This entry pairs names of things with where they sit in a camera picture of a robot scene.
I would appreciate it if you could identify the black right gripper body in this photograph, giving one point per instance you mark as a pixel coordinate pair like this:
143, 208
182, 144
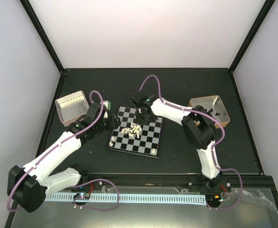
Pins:
145, 119

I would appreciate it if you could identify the pink metal tin box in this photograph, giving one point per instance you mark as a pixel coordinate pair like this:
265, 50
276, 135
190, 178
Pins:
71, 107

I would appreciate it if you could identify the gold metal tin tray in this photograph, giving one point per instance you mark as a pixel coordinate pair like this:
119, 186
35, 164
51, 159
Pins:
214, 102

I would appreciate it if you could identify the pile of white chess pieces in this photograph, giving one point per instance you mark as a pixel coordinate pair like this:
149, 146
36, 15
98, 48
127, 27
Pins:
133, 131

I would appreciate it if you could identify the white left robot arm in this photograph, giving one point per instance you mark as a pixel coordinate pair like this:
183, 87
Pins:
29, 185

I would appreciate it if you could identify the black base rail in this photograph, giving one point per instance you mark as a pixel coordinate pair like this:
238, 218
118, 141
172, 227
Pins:
195, 182

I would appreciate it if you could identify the black frame post right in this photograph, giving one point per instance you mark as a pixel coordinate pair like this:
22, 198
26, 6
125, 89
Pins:
265, 9

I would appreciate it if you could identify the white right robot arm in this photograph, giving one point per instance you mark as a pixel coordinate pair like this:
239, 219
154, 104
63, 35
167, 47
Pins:
197, 125

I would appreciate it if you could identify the black and white chessboard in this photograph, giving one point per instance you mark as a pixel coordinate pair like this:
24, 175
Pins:
149, 136

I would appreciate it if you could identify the pile of black chess pieces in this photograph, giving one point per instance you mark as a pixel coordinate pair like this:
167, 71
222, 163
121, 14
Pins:
211, 112

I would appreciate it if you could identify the light blue slotted cable duct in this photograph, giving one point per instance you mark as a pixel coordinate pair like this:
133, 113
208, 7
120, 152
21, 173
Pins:
127, 198

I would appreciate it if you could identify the black frame post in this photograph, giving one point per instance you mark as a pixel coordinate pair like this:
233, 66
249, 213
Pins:
265, 9
42, 34

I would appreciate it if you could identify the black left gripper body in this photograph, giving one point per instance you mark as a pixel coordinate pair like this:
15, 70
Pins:
112, 125

